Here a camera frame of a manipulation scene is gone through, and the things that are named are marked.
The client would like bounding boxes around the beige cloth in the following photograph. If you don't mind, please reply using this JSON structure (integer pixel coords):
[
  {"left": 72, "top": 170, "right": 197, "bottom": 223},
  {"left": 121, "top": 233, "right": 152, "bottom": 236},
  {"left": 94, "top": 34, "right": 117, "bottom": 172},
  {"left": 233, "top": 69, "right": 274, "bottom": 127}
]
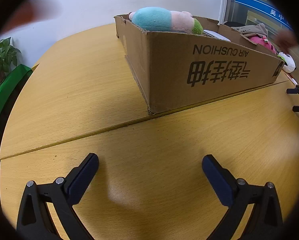
[{"left": 231, "top": 23, "right": 268, "bottom": 39}]

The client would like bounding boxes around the blue wall sign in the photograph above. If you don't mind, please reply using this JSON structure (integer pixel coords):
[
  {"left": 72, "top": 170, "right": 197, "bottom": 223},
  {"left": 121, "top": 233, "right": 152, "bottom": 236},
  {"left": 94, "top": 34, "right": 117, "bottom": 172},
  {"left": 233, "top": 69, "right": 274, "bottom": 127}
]
[{"left": 236, "top": 0, "right": 290, "bottom": 28}]

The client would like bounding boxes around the green potted plant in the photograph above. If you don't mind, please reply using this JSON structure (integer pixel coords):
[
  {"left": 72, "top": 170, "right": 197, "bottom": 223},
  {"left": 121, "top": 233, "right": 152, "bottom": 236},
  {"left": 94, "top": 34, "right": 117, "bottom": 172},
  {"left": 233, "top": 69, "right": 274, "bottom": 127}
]
[{"left": 0, "top": 37, "right": 22, "bottom": 98}]

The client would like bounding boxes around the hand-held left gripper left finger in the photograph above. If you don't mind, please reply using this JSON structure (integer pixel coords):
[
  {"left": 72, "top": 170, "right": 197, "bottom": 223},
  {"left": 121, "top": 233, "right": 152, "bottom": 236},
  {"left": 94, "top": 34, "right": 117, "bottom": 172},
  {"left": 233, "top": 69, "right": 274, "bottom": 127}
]
[{"left": 16, "top": 153, "right": 99, "bottom": 240}]

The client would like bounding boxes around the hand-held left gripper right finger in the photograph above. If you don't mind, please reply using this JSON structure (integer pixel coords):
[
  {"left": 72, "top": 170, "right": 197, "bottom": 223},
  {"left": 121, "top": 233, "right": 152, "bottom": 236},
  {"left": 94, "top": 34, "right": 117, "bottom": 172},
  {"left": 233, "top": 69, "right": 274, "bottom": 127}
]
[{"left": 202, "top": 154, "right": 283, "bottom": 240}]

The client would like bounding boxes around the brown cardboard box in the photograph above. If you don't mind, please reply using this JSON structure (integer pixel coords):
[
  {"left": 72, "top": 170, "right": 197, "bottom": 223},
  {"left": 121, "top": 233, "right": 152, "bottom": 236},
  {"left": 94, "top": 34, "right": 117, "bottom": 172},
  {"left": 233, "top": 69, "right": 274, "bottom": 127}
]
[{"left": 114, "top": 14, "right": 285, "bottom": 114}]

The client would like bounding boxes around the white panda plush toy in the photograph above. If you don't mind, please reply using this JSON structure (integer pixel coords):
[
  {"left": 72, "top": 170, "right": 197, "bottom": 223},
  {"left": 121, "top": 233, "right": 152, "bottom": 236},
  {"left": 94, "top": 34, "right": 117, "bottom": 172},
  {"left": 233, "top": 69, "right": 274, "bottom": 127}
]
[{"left": 277, "top": 52, "right": 296, "bottom": 73}]

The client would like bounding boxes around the blue pink green plush toy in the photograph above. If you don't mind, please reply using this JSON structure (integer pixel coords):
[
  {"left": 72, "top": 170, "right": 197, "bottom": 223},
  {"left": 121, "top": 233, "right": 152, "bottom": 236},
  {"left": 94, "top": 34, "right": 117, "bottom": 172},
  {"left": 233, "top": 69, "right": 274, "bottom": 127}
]
[{"left": 129, "top": 7, "right": 203, "bottom": 34}]

